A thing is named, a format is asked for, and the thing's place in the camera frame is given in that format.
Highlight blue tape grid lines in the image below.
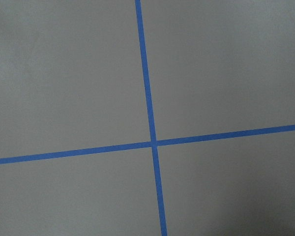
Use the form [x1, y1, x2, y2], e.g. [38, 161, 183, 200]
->
[0, 0, 295, 236]

